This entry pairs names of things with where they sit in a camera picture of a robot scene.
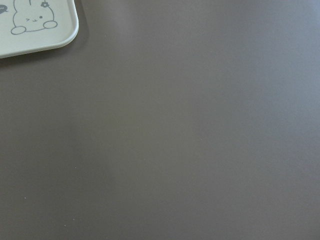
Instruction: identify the cream rabbit print tray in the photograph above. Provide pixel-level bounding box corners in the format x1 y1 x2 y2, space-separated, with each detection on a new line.
0 0 79 59

